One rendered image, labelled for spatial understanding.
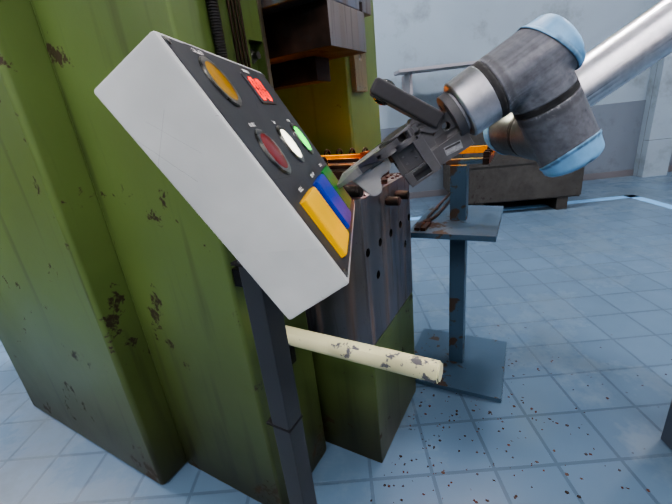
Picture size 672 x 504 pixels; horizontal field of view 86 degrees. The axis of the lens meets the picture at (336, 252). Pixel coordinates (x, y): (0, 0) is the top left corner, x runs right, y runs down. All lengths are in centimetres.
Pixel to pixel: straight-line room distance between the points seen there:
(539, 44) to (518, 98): 7
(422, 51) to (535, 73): 425
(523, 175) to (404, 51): 196
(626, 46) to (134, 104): 76
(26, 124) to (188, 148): 78
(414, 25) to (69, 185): 422
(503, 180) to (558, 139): 336
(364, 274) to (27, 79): 91
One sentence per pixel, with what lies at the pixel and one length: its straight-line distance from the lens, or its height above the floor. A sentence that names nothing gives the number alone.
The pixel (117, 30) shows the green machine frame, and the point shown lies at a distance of 94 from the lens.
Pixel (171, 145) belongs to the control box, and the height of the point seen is 111.
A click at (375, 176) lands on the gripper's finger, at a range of 59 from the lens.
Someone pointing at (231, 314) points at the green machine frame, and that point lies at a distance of 91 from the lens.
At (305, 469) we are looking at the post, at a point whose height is 48.
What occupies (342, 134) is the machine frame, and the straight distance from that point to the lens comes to 135.
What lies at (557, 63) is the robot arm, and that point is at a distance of 62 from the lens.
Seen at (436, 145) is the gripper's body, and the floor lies 106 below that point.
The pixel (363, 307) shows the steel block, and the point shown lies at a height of 60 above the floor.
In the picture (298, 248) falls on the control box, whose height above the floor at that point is 100.
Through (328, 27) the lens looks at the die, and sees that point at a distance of 97.
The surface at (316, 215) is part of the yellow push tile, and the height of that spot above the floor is 102.
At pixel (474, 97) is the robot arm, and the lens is 58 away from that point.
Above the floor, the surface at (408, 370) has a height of 62.
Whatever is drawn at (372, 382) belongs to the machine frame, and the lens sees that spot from 119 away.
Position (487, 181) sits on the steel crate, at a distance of 394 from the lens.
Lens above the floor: 112
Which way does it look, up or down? 21 degrees down
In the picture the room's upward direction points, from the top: 6 degrees counter-clockwise
